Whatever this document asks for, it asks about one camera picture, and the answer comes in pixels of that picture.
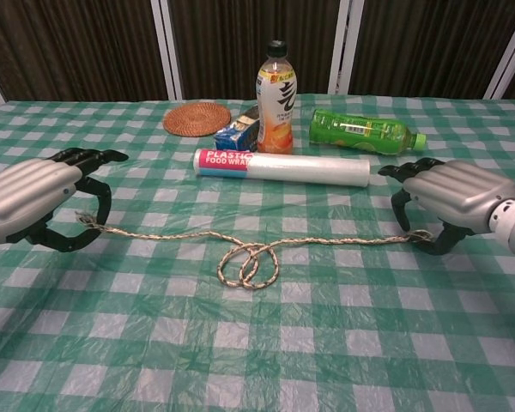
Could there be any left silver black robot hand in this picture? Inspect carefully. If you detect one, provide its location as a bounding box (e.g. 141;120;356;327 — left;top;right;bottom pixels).
0;148;130;253

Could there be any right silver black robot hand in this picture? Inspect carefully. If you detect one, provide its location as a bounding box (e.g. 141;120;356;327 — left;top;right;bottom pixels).
378;157;515;257

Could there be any beige braided rope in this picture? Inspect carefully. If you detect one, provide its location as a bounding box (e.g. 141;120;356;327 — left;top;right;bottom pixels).
75;210;433;290

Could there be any green plastic drink bottle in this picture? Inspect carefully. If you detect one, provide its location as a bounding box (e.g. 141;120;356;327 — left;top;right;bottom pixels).
309;108;427;156

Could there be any plastic food wrap roll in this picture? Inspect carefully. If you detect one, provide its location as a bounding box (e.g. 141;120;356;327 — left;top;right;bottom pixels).
192;148;372;189

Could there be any round woven rattan coaster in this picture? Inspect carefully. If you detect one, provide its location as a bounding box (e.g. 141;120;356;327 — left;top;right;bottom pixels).
162;101;232;137

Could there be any orange drink bottle black cap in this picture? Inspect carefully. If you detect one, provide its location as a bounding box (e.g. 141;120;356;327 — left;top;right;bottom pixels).
255;39;295;155

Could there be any blue snack box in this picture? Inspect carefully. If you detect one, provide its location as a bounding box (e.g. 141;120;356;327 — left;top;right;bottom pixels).
213;112;261;154

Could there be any green white checkered tablecloth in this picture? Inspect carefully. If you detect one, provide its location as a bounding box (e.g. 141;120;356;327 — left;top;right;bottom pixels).
0;93;515;412

